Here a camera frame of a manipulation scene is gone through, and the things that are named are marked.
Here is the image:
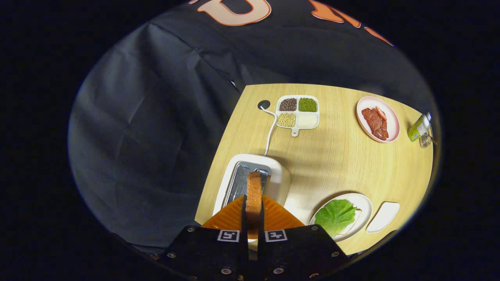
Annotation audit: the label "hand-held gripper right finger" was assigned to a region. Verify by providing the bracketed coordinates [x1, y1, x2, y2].
[257, 194, 349, 279]

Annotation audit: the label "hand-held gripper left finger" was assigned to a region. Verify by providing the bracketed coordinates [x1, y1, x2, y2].
[158, 194, 250, 281]

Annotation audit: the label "toasted bread slice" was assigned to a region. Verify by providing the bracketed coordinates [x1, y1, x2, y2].
[245, 171, 263, 239]

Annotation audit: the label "green lettuce leaf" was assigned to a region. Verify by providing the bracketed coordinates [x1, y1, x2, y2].
[314, 199, 358, 238]

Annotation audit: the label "cream white toaster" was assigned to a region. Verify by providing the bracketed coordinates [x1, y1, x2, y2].
[212, 153, 291, 219]

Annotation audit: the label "white round plate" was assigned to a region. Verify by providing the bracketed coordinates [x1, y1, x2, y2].
[309, 193, 373, 242]

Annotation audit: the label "white divided bean dish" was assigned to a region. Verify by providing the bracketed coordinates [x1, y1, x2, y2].
[275, 95, 320, 137]

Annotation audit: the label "white oblong dish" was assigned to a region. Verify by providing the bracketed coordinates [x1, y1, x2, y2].
[366, 201, 400, 233]

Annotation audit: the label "brown meat pieces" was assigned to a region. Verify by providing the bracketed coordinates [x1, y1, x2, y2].
[361, 107, 389, 141]

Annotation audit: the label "pink plate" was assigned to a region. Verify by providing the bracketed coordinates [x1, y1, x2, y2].
[356, 96, 400, 143]

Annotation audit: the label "silver green drink bottle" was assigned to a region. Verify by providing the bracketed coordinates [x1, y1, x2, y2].
[407, 112, 432, 142]

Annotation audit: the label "white toaster cable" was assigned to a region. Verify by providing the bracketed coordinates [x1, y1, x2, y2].
[260, 106, 277, 157]

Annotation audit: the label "metal wire basket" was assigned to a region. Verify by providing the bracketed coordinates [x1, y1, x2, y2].
[419, 127, 436, 149]

